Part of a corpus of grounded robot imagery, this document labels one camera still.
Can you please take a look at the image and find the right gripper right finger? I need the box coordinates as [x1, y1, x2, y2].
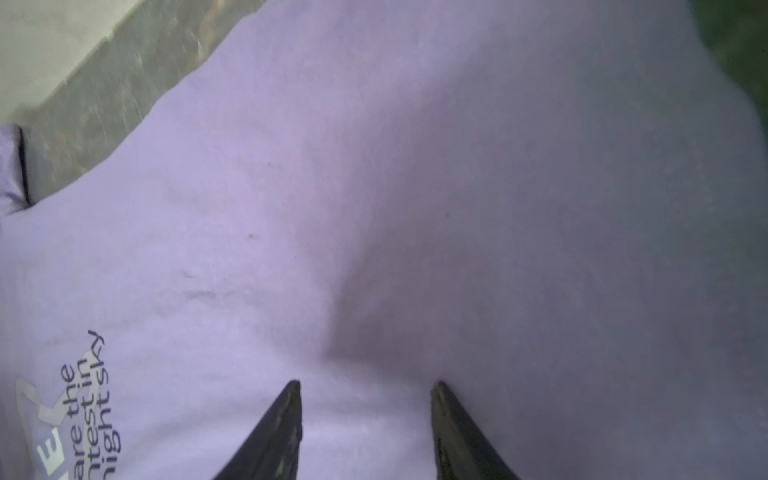
[430, 381, 520, 480]

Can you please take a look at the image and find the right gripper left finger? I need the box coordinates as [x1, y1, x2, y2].
[214, 380, 303, 480]

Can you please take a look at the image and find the green plastic basket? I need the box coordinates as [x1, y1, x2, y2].
[689, 0, 768, 135]

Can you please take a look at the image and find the purple t shirt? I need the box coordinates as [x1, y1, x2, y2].
[1, 1, 767, 479]

